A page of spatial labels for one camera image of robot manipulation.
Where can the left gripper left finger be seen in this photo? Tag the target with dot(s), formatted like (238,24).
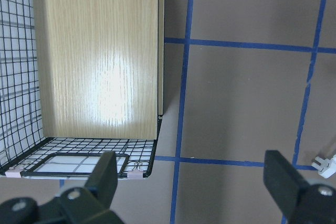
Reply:
(101,186)

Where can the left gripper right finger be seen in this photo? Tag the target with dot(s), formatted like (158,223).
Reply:
(284,183)

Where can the wooden board in basket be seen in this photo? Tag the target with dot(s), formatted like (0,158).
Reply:
(100,67)

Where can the wire grid basket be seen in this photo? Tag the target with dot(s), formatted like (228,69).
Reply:
(25,151)

